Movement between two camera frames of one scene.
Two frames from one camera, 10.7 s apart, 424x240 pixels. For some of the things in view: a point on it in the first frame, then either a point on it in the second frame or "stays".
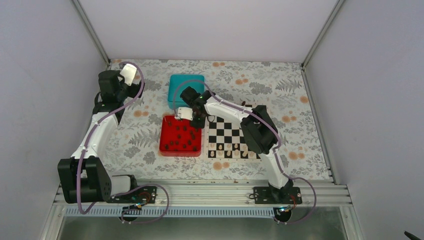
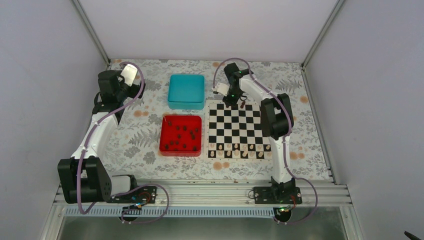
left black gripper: [135, 90] stays
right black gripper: [199, 124] to [231, 102]
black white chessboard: [224, 141] stays
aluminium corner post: [92, 32] stays
